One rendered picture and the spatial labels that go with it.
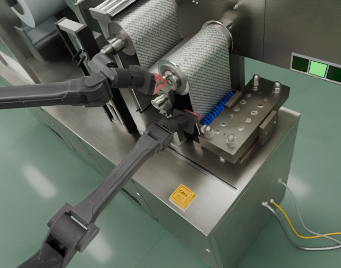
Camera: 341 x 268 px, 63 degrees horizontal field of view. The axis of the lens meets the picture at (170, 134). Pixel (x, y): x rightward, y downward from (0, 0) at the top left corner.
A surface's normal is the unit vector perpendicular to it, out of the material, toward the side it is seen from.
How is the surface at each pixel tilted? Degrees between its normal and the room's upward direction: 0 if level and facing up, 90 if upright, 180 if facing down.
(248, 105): 0
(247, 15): 90
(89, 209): 25
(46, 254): 53
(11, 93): 13
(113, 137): 0
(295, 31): 90
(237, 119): 0
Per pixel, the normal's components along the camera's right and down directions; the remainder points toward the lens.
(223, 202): -0.22, -0.62
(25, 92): -0.07, -0.51
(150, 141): 0.20, -0.56
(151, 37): 0.73, 0.44
